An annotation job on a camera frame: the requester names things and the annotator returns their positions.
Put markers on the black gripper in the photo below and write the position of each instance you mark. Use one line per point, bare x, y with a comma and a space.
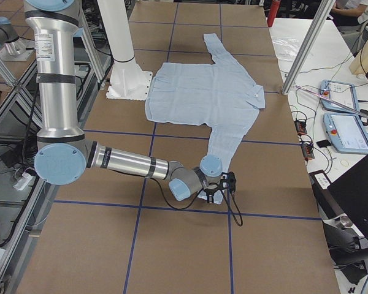
210, 193

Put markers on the light blue button shirt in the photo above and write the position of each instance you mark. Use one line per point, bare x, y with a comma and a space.
221, 95

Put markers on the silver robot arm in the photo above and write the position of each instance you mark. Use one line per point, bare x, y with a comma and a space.
63, 151
12, 47

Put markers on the black laptop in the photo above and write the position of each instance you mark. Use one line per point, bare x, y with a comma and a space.
347, 195

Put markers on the lower blue teach pendant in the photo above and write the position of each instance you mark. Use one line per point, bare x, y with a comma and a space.
346, 133

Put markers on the blue teach pendant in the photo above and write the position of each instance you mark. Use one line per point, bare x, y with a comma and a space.
346, 133
343, 93

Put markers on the clear plastic bag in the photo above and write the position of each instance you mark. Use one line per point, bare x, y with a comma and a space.
286, 48

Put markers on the upper blue teach pendant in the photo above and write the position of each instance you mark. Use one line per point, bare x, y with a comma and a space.
343, 93

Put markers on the red bottle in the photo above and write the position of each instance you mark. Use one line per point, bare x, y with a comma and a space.
273, 12

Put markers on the white power strip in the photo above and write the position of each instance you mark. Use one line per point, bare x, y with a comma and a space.
23, 181

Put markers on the seated person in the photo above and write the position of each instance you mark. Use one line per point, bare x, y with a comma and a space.
349, 12

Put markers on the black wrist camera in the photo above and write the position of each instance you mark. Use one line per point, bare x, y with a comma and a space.
228, 181

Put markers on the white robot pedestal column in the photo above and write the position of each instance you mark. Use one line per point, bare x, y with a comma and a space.
127, 80

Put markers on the grey aluminium frame post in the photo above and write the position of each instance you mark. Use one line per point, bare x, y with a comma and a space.
309, 39

